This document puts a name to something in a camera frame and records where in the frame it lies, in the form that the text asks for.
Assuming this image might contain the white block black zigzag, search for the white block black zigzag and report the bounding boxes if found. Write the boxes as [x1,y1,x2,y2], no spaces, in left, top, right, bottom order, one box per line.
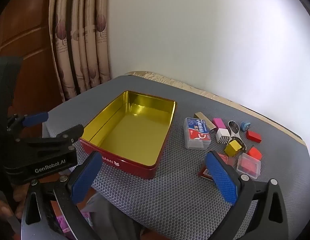
[215,128,230,145]

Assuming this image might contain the person's purple patterned garment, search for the person's purple patterned garment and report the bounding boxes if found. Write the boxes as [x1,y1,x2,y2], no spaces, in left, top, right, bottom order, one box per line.
[55,210,92,233]

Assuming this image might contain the small clear box red contents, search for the small clear box red contents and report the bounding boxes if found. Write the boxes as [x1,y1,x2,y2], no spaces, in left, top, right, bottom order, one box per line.
[236,154,261,179]

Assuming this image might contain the person's left hand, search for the person's left hand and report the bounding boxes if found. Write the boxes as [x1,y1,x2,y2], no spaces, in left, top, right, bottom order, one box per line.
[0,187,23,221]

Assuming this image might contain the grey mesh mat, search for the grey mesh mat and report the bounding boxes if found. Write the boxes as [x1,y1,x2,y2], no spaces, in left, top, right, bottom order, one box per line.
[42,75,309,240]

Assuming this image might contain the beige leaf-print curtain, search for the beige leaf-print curtain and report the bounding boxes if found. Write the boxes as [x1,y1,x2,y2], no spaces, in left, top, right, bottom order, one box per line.
[48,0,112,103]

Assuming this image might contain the gold rectangular block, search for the gold rectangular block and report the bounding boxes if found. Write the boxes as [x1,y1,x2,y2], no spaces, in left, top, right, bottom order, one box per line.
[194,112,213,130]

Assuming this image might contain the gold cube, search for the gold cube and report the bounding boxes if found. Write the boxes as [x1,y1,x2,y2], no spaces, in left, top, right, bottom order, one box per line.
[224,140,241,157]

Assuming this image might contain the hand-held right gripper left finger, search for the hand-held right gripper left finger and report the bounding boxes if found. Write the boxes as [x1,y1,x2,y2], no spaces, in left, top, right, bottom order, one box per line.
[21,151,103,240]

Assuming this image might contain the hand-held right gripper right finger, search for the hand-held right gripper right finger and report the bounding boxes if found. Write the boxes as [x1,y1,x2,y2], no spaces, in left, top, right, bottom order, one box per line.
[205,151,289,240]

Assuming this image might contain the red rectangular block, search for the red rectangular block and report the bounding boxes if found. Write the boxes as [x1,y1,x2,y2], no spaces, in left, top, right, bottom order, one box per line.
[246,129,262,142]

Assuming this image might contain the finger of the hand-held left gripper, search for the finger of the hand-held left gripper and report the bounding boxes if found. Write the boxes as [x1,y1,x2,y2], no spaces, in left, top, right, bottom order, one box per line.
[16,124,85,151]
[7,112,49,133]

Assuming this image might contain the orange-red rounded block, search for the orange-red rounded block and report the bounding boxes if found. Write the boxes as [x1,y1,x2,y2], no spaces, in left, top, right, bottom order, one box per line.
[246,147,262,160]

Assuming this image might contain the red card box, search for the red card box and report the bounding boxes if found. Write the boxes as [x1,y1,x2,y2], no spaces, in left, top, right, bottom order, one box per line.
[197,152,237,180]

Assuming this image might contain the red tin box gold inside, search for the red tin box gold inside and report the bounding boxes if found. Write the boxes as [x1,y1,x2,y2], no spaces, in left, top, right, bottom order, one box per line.
[79,90,177,180]

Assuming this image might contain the gold tablecloth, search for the gold tablecloth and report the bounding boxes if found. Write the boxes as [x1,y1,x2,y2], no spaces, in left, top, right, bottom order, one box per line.
[124,71,307,145]

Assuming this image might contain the person's grey trouser legs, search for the person's grey trouser legs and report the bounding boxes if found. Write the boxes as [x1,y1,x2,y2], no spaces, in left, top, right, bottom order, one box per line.
[90,192,145,240]

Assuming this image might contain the pink rectangular block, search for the pink rectangular block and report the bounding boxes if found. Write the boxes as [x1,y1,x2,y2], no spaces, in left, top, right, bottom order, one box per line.
[212,118,226,130]

